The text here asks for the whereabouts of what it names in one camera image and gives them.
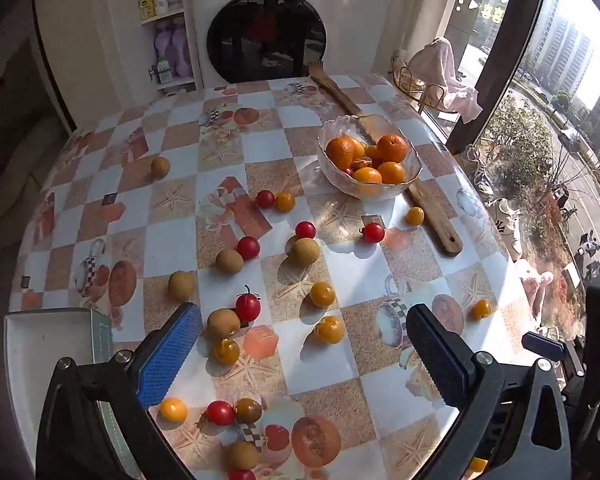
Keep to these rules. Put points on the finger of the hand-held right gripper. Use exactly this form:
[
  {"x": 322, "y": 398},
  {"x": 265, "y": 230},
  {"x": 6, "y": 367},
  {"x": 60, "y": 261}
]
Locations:
[{"x": 542, "y": 345}]

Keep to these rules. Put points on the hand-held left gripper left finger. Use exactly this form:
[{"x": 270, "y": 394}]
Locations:
[{"x": 170, "y": 355}]

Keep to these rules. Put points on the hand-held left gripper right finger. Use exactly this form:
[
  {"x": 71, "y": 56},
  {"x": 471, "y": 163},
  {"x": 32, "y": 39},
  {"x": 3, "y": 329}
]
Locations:
[{"x": 435, "y": 355}]

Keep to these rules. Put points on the white rectangular tray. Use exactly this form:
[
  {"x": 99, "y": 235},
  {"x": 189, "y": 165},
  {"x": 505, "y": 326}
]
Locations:
[{"x": 45, "y": 340}]

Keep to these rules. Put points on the pink plush slipper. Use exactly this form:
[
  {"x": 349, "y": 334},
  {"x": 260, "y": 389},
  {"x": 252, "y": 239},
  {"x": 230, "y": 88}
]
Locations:
[{"x": 537, "y": 285}]

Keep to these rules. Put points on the olive green cherry tomato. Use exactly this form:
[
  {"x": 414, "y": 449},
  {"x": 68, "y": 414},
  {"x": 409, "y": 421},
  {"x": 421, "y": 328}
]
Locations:
[{"x": 248, "y": 410}]

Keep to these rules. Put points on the white sneaker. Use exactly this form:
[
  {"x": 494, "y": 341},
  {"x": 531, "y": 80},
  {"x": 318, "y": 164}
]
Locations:
[
  {"x": 505, "y": 217},
  {"x": 480, "y": 180}
]

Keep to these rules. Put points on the small orange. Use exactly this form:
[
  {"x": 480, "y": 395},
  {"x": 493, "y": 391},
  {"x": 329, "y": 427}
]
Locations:
[
  {"x": 391, "y": 172},
  {"x": 372, "y": 152},
  {"x": 367, "y": 176}
]

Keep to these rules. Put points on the clear glass bowl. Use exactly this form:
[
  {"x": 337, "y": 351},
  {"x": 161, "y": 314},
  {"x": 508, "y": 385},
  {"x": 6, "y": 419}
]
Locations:
[{"x": 330, "y": 180}]

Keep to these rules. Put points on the large orange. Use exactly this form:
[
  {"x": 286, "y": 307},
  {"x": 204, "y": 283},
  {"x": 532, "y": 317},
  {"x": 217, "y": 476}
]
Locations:
[
  {"x": 392, "y": 147},
  {"x": 342, "y": 152}
]

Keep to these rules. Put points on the white bottle green cap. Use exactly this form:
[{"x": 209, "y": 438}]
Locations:
[{"x": 164, "y": 71}]

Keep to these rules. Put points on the pink towel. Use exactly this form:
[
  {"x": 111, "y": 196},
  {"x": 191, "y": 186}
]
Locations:
[{"x": 442, "y": 70}]

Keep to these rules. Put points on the white shelf unit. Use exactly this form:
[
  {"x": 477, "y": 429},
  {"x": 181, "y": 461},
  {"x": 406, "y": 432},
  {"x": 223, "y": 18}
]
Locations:
[{"x": 175, "y": 14}]

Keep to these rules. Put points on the white washing machine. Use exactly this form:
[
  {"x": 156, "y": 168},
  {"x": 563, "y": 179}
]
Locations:
[{"x": 265, "y": 20}]

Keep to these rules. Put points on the yellow bottle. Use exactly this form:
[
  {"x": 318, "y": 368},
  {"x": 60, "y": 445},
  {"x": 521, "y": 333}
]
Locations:
[{"x": 146, "y": 6}]

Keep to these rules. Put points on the dark window frame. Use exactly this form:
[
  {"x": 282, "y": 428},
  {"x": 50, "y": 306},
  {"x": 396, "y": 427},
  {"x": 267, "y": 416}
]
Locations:
[{"x": 495, "y": 60}]

